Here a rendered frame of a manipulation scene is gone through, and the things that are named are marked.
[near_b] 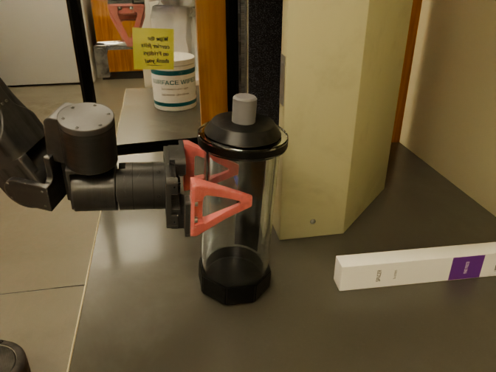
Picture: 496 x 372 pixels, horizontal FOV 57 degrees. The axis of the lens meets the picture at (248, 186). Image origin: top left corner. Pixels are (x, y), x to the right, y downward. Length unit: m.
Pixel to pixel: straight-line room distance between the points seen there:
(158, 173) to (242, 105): 0.13
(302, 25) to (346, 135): 0.18
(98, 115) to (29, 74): 5.30
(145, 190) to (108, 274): 0.21
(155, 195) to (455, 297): 0.43
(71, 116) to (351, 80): 0.38
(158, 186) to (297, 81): 0.25
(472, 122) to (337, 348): 0.59
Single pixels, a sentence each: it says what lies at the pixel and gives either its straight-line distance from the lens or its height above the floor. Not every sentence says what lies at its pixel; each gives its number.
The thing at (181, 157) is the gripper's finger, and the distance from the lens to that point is 0.56.
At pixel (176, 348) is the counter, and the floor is 0.94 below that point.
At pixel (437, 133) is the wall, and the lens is 1.12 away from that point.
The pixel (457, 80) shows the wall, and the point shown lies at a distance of 1.06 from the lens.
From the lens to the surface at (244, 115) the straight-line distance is 0.52.
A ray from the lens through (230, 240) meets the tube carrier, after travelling 0.57.
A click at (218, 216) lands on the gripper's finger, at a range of 0.53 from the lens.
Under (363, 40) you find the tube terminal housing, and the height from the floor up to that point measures 1.25.
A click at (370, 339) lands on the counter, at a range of 0.60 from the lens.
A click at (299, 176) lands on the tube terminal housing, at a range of 0.70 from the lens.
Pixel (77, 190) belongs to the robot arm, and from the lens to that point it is 0.54.
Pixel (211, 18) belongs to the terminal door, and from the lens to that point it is 0.92.
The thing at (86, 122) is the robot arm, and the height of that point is 1.20.
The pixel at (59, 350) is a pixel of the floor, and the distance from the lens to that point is 1.99.
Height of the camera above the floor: 1.36
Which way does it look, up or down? 27 degrees down
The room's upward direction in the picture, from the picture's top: straight up
